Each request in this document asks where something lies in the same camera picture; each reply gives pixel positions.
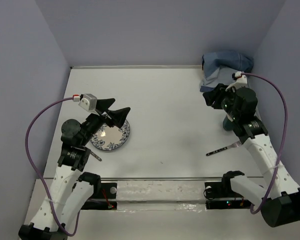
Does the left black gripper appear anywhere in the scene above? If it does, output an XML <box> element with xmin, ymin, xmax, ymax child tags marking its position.
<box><xmin>80</xmin><ymin>98</ymin><xmax>131</xmax><ymax>146</ymax></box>

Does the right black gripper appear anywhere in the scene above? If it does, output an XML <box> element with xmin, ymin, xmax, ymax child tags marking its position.
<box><xmin>202</xmin><ymin>83</ymin><xmax>240</xmax><ymax>120</ymax></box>

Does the blue beige cloth placemat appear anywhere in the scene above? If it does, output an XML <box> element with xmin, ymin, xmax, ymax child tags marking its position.
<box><xmin>199</xmin><ymin>50</ymin><xmax>254</xmax><ymax>93</ymax></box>

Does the blue floral ceramic plate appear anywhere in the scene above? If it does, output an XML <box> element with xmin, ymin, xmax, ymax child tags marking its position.
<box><xmin>90</xmin><ymin>119</ymin><xmax>131</xmax><ymax>151</ymax></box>

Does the dark green mug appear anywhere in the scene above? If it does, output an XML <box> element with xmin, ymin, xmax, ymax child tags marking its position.
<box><xmin>222</xmin><ymin>115</ymin><xmax>235</xmax><ymax>132</ymax></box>

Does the silver fork dark handle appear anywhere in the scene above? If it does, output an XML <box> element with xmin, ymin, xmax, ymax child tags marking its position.
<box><xmin>206</xmin><ymin>141</ymin><xmax>242</xmax><ymax>157</ymax></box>

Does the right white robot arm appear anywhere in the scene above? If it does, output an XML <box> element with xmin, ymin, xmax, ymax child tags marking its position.
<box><xmin>202</xmin><ymin>83</ymin><xmax>300</xmax><ymax>228</ymax></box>

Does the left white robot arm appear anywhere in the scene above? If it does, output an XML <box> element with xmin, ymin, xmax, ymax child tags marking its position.
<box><xmin>18</xmin><ymin>93</ymin><xmax>131</xmax><ymax>240</ymax></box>

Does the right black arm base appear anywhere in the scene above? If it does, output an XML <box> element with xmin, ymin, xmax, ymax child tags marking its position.
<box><xmin>203</xmin><ymin>181</ymin><xmax>251</xmax><ymax>210</ymax></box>

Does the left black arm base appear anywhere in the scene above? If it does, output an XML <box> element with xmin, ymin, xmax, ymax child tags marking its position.
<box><xmin>81</xmin><ymin>182</ymin><xmax>118</xmax><ymax>211</ymax></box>

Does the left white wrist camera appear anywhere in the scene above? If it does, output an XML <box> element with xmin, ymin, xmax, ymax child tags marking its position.
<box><xmin>72</xmin><ymin>93</ymin><xmax>98</xmax><ymax>112</ymax></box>

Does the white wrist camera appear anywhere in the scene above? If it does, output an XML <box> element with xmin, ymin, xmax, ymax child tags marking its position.
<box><xmin>72</xmin><ymin>93</ymin><xmax>98</xmax><ymax>112</ymax></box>
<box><xmin>226</xmin><ymin>71</ymin><xmax>248</xmax><ymax>92</ymax></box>

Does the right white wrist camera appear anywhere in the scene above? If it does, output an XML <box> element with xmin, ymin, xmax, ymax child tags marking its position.
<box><xmin>226</xmin><ymin>71</ymin><xmax>248</xmax><ymax>92</ymax></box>

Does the metal table edge rail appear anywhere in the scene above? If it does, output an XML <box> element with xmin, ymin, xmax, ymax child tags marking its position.
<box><xmin>70</xmin><ymin>65</ymin><xmax>202</xmax><ymax>70</ymax></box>

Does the silver knife dark handle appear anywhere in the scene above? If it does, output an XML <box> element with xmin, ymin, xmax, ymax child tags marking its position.
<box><xmin>90</xmin><ymin>151</ymin><xmax>102</xmax><ymax>162</ymax></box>

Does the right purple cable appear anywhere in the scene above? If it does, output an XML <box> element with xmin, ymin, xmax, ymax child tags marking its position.
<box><xmin>242</xmin><ymin>71</ymin><xmax>289</xmax><ymax>215</ymax></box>

